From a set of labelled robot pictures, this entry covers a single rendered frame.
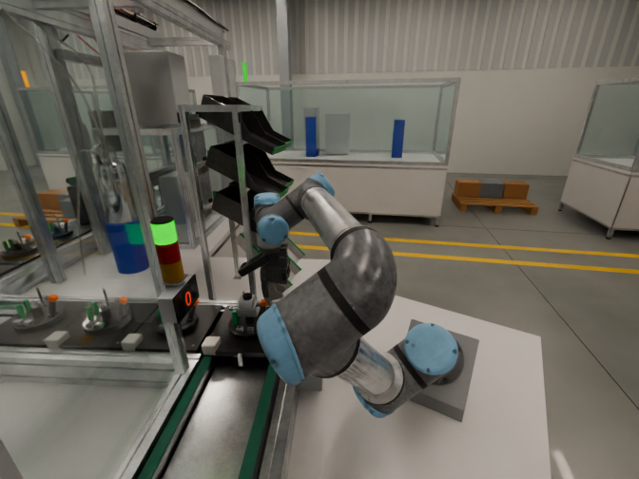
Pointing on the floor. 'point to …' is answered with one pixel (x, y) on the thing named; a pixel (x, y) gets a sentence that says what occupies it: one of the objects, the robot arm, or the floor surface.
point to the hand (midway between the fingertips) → (267, 301)
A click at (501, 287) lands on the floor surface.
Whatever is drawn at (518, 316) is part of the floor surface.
